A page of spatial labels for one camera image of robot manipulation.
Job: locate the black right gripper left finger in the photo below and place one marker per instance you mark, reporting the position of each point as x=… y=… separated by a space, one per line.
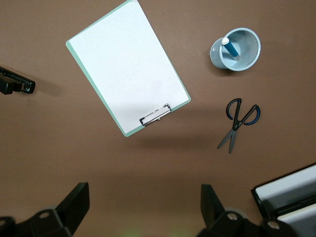
x=61 y=212

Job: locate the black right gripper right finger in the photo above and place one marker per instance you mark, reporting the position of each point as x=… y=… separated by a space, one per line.
x=222 y=217

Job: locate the blue marker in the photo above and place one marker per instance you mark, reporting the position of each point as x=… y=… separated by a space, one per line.
x=230 y=48

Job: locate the black document tray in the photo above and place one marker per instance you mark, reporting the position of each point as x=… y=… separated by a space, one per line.
x=259 y=197

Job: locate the white paper stack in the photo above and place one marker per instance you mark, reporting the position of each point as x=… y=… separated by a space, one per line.
x=301 y=217
x=288 y=187

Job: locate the metal clipboard clip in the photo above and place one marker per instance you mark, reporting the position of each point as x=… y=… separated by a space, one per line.
x=155 y=115

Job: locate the green clipboard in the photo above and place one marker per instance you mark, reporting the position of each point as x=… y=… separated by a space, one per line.
x=184 y=96

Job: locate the black stapler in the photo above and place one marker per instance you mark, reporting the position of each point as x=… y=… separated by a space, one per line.
x=17 y=82

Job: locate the white paper sheet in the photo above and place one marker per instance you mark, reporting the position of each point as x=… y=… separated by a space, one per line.
x=128 y=66

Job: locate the light blue mesh pen cup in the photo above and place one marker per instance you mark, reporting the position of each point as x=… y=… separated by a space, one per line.
x=237 y=49

